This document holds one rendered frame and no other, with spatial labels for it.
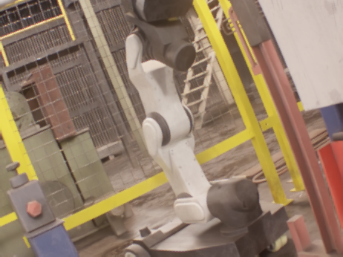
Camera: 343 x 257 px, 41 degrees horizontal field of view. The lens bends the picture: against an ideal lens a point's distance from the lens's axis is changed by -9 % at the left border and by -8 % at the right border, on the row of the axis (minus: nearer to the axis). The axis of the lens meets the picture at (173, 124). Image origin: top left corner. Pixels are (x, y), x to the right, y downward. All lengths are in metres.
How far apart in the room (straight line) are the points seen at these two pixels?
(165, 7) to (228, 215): 0.79
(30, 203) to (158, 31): 0.81
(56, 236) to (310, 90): 0.76
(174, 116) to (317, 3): 1.11
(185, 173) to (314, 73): 1.08
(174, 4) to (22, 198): 0.86
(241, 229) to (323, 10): 1.05
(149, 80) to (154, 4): 0.35
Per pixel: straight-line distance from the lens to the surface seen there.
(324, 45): 0.98
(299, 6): 1.00
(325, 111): 1.29
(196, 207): 1.91
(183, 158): 2.00
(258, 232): 1.84
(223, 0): 2.54
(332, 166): 1.28
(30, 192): 1.35
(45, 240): 1.32
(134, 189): 2.13
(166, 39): 1.77
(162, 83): 1.93
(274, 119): 2.52
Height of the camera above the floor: 0.73
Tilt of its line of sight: 3 degrees down
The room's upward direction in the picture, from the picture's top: 23 degrees counter-clockwise
